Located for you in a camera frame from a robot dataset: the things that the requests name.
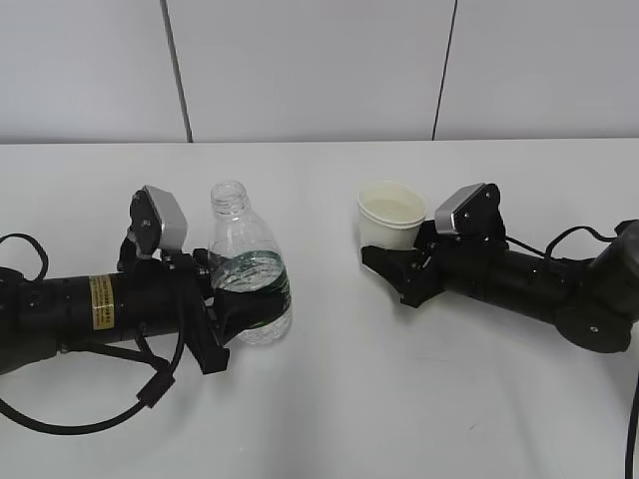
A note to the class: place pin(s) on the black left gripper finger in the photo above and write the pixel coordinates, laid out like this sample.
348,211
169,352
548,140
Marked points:
240,311
203,269

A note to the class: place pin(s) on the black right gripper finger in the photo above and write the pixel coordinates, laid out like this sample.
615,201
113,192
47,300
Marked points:
399,268
425,236

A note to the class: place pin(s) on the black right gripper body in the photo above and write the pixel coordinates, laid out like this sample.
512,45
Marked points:
456,263

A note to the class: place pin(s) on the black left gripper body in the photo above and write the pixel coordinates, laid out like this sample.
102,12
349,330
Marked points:
160,295

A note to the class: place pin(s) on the clear water bottle green label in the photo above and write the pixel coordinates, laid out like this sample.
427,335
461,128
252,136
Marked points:
246,259

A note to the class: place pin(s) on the white paper cup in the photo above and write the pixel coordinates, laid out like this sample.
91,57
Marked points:
389,215

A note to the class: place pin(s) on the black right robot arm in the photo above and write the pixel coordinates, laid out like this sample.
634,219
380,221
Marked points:
593,302

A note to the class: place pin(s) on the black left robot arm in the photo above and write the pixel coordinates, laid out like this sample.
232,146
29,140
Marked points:
112,314

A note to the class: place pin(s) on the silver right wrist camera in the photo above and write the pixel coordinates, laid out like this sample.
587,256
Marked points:
471,211

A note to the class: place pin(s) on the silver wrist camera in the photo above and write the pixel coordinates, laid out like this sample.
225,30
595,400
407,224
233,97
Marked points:
471,211
157,222

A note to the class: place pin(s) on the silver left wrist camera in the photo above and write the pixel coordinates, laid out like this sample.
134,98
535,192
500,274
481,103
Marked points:
157,222

